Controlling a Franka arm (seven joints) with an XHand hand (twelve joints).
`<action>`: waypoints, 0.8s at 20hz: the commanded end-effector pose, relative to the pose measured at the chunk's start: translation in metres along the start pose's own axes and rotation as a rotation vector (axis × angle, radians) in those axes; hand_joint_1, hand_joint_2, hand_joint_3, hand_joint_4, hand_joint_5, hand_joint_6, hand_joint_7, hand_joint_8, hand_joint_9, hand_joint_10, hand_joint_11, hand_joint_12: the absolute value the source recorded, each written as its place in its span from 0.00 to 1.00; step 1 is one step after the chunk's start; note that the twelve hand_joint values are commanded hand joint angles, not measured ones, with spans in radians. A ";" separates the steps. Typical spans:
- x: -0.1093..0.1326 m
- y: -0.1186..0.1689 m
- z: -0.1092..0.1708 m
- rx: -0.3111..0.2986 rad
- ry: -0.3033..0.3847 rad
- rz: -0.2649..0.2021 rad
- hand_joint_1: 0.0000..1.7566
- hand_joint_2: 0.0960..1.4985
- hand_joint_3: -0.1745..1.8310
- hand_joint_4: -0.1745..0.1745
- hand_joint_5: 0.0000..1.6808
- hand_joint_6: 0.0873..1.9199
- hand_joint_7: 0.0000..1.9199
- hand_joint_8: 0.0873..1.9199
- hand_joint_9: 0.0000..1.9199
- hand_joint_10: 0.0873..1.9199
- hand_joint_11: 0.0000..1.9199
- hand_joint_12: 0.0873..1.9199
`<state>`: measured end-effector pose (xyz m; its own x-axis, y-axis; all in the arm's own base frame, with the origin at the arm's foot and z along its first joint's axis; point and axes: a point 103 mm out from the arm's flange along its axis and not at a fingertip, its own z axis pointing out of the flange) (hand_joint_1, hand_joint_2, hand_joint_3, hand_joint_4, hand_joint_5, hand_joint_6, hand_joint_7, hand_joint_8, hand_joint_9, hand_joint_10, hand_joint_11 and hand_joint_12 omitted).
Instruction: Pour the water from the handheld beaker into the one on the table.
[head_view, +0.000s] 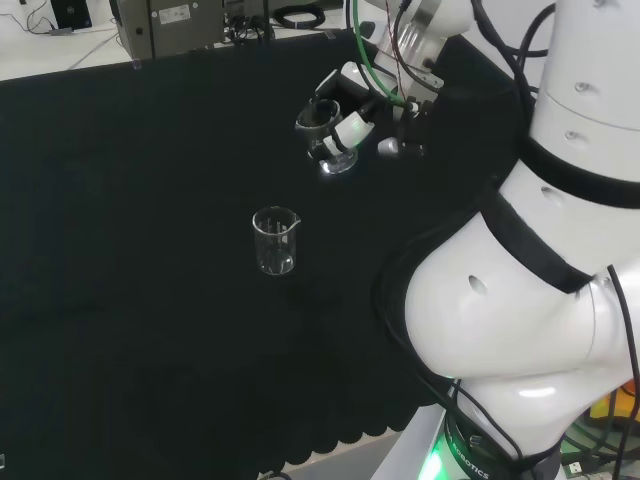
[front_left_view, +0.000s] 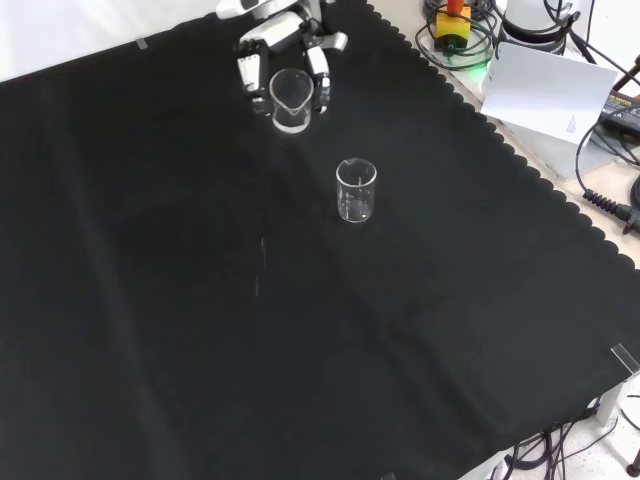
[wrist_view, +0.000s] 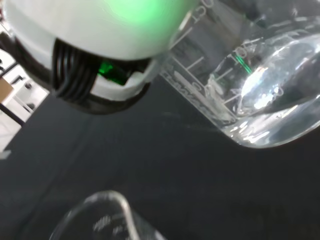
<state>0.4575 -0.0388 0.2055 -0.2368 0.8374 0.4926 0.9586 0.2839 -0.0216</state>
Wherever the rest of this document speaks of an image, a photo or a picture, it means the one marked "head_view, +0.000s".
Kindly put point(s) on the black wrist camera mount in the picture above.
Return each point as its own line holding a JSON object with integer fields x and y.
{"x": 412, "y": 135}

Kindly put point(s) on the clear tape clip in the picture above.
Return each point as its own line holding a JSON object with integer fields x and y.
{"x": 136, "y": 64}
{"x": 328, "y": 35}

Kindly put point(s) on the black bench cloth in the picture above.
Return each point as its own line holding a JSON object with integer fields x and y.
{"x": 150, "y": 250}

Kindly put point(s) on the yellow stop button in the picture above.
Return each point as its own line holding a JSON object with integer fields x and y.
{"x": 617, "y": 405}

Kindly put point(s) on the clear graduated glass beaker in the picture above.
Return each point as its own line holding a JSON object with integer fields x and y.
{"x": 275, "y": 250}

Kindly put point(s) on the black desktop device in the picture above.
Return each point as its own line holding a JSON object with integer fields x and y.
{"x": 70, "y": 12}

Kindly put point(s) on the grey metal equipment box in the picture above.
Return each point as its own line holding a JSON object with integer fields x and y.
{"x": 165, "y": 27}

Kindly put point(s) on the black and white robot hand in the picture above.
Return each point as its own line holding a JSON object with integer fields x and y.
{"x": 350, "y": 97}

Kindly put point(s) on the small clear glass beaker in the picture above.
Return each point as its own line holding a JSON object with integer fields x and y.
{"x": 340, "y": 162}

